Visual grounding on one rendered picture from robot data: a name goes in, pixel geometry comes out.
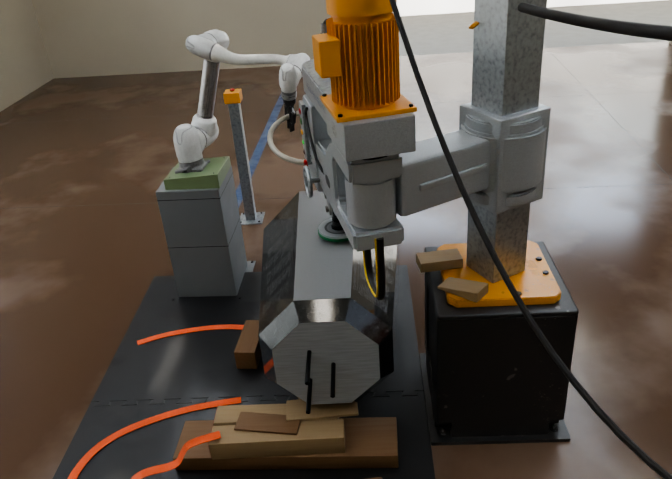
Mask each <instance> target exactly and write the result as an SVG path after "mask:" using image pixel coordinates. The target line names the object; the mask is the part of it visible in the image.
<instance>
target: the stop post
mask: <svg viewBox="0 0 672 479"><path fill-rule="evenodd" d="M223 97H224V103H225V104H228V108H229V114H230V121H231V127H232V134H233V140H234V147H235V153H236V159H237V166H238V172H239V179H240V185H241V192H242V198H243V204H244V211H245V213H241V216H240V221H241V225H253V224H262V222H263V218H264V215H265V212H256V207H255V200H254V193H253V186H252V179H251V172H250V166H249V159H248V152H247V145H246V138H245V131H244V124H243V118H242V111H241V104H240V103H241V101H242V99H243V96H242V89H235V90H234V91H230V90H229V89H226V90H225V92H224V94H223Z"/></svg>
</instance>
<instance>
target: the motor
mask: <svg viewBox="0 0 672 479"><path fill-rule="evenodd" d="M326 10H327V14H329V15H331V18H329V19H327V20H326V26H327V33H325V34H324V31H322V32H321V33H320V34H317V35H312V44H313V56H314V67H315V71H316V72H317V73H318V74H319V75H320V77H321V78H330V79H331V93H332V94H329V95H327V94H326V93H324V94H322V96H320V100H321V102H322V103H323V104H324V106H325V107H326V108H327V110H328V111H329V113H330V114H331V115H332V117H333V118H334V119H335V121H336V122H337V123H342V122H348V121H355V120H362V119H369V118H376V117H383V116H390V115H397V114H404V113H410V112H417V107H416V106H415V105H414V104H412V103H411V102H410V101H409V100H408V99H407V98H405V97H404V96H403V95H402V94H401V93H400V60H399V29H398V26H397V23H396V20H395V16H394V13H393V10H392V7H391V4H390V1H389V0H326Z"/></svg>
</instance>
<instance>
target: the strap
mask: <svg viewBox="0 0 672 479"><path fill-rule="evenodd" d="M243 326H244V325H233V324H228V325H209V326H200V327H193V328H187V329H181V330H176V331H171V332H166V333H162V334H158V335H154V336H151V337H148V338H145V339H141V340H138V341H137V344H138V345H141V344H144V343H147V342H150V341H154V340H157V339H161V338H165V337H169V336H174V335H179V334H185V333H191V332H198V331H206V330H219V329H237V330H242V329H243ZM238 403H241V397H236V398H230V399H224V400H217V401H211V402H205V403H200V404H195V405H191V406H187V407H183V408H179V409H175V410H172V411H168V412H165V413H162V414H159V415H156V416H153V417H150V418H147V419H144V420H142V421H139V422H136V423H134V424H131V425H129V426H127V427H125V428H123V429H121V430H119V431H117V432H115V433H113V434H111V435H110V436H108V437H106V438H105V439H103V440H102V441H100V442H99V443H98V444H96V445H95V446H94V447H93V448H92V449H90V450H89V451H88V452H87V453H86V454H85V455H84V456H83V457H82V459H81V460H80V461H79V462H78V463H77V465H76V466H75V467H74V469H73V470H72V472H71V473H70V475H69V477H68V478H67V479H77V477H78V476H79V474H80V472H81V471H82V469H83V468H84V467H85V465H86V464H87V463H88V462H89V460H90V459H91V458H92V457H93V456H94V455H95V454H96V453H97V452H98V451H100V450H101V449H102V448H103V447H105V446H106V445H108V444H109V443H111V442H112V441H114V440H115V439H117V438H119V437H121V436H123V435H125V434H127V433H129V432H131V431H133V430H136V429H138V428H141V427H143V426H146V425H149V424H152V423H154V422H157V421H160V420H164V419H167V418H170V417H173V416H177V415H180V414H184V413H188V412H193V411H197V410H202V409H207V408H213V407H217V406H225V405H232V404H238ZM219 438H221V436H220V431H216V432H213V433H209V434H206V435H202V436H199V437H196V438H194V439H191V440H189V441H188V442H186V443H185V444H184V446H183V447H182V449H181V451H180V453H179V455H178V458H177V459H176V460H174V461H172V462H169V463H166V464H162V465H157V466H153V467H149V468H146V469H144V470H141V471H139V472H138V473H136V474H135V475H134V476H133V477H132V478H131V479H142V478H144V477H147V476H150V475H153V474H158V473H163V472H166V471H170V470H172V469H175V468H176V467H178V466H179V465H180V464H181V463H182V460H183V458H184V456H185V454H186V452H187V450H189V449H190V448H192V447H194V446H196V445H199V444H202V443H205V442H209V441H212V440H216V439H219Z"/></svg>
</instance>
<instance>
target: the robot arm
mask: <svg viewBox="0 0 672 479"><path fill-rule="evenodd" d="M185 45H186V48H187V49H188V50H189V51H190V52H191V53H193V54H194V55H197V56H199V57H201V58H203V59H204V61H203V70H202V78H201V87H200V95H199V103H198V112H197V114H195V115H194V116H193V119H192V122H191V124H182V125H179V126H177V127H176V129H175V130H174V134H173V142H174V147H175V151H176V155H177V158H178V161H179V168H178V169H177V170H175V174H178V173H184V174H187V173H189V172H201V171H203V169H204V168H205V166H206V165H207V164H208V163H210V160H204V159H203V155H202V152H203V150H204V148H206V147H208V146H209V145H211V144H212V143H213V142H214V141H215V140H216V139H217V137H218V134H219V128H218V125H217V120H216V118H215V117H214V115H213V113H214V106H215V98H216V91H217V83H218V75H219V68H220V62H223V63H228V64H233V65H256V64H279V65H281V67H280V70H279V84H280V87H281V97H282V98H283V104H284V112H285V115H287V114H289V117H290V119H288V120H287V128H288V129H289V128H290V132H292V131H295V128H294V124H295V123H296V111H294V104H295V103H296V97H297V86H298V83H299V81H300V79H301V78H302V77H303V76H302V65H303V63H304V62H306V61H309V60H310V58H309V56H308V55H307V54H305V53H298V54H289V55H288V56H285V55H279V54H236V53H232V52H230V51H228V50H227V48H228V46H229V37H228V35H227V34H226V33H225V32H223V31H221V30H217V29H214V30H209V31H207V32H205V33H203V34H200V35H198V36H197V35H191V36H189V37H188V38H187V39H186V43H185Z"/></svg>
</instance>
